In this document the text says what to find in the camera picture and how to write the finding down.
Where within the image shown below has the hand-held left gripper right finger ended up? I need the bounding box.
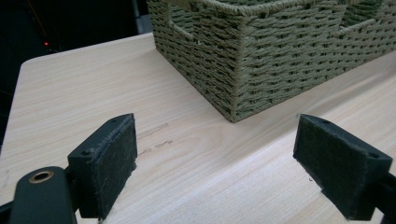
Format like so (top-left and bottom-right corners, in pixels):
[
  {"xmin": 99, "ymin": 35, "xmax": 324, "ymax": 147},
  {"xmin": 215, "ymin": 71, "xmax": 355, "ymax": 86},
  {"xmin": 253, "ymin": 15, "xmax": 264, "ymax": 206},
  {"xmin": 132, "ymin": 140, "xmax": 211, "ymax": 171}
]
[{"xmin": 292, "ymin": 113, "xmax": 394, "ymax": 221}]

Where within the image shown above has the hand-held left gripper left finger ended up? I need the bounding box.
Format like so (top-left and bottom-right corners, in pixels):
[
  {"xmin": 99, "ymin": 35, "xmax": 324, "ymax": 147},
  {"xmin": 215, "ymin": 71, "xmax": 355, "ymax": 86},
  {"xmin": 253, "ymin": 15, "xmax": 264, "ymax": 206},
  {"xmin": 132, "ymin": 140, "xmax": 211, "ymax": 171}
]
[{"xmin": 67, "ymin": 113, "xmax": 138, "ymax": 220}]

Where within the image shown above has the green woven basket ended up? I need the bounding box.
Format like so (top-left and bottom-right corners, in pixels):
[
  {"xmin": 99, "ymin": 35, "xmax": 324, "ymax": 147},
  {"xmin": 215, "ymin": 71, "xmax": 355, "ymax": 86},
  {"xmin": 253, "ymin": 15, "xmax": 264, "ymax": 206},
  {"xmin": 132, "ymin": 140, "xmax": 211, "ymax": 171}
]
[{"xmin": 147, "ymin": 0, "xmax": 396, "ymax": 123}]

